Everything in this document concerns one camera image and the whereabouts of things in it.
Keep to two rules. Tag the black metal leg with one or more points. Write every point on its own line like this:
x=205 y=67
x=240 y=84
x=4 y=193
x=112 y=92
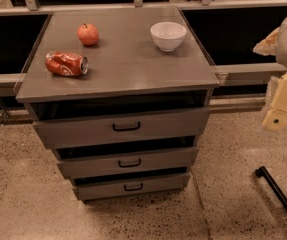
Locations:
x=279 y=194

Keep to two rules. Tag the crushed red soda can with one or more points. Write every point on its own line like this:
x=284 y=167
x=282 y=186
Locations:
x=66 y=63

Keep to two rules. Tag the grey drawer cabinet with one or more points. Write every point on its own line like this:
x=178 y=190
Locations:
x=127 y=74

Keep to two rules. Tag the grey bottom drawer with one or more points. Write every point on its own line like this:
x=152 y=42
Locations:
x=131 y=186

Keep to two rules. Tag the grey top drawer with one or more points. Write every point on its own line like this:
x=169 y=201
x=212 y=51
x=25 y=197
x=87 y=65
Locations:
x=109 y=129

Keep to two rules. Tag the grey middle drawer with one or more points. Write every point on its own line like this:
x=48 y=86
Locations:
x=127 y=162

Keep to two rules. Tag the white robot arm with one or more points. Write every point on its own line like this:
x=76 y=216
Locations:
x=276 y=44

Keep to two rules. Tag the white bowl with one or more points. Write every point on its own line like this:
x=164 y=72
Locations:
x=168 y=36

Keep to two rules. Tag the metal railing frame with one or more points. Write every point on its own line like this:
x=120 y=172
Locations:
x=239 y=75

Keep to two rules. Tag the red apple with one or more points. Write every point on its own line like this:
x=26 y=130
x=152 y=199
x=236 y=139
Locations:
x=88 y=34

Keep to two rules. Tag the grey drawer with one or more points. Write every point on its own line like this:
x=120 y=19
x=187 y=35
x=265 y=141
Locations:
x=127 y=162
x=109 y=129
x=131 y=186

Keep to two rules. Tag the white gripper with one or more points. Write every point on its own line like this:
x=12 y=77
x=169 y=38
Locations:
x=276 y=119

